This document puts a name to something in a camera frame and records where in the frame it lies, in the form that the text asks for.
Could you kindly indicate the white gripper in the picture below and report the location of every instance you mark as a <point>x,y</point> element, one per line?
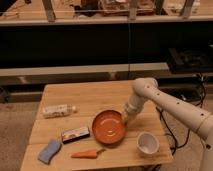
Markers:
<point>131,109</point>

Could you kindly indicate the orange ceramic bowl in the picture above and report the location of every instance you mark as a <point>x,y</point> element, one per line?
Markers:
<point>108,127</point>

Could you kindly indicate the small red white box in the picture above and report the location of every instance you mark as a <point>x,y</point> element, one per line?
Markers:
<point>75,134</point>

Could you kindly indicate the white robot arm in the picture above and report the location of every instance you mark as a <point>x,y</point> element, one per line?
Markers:
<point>198,120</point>

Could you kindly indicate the white paper cup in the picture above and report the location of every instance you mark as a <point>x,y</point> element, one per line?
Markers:
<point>147,143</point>

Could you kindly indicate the black box on shelf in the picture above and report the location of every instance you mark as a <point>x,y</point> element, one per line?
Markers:
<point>184,61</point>

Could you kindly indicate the orange toy carrot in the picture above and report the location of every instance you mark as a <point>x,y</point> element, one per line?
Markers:
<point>92,154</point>

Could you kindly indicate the blue sponge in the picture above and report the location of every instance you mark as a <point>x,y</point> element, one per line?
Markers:
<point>49,151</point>

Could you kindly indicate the metal shelf rack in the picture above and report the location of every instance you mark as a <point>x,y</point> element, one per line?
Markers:
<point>58,41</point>

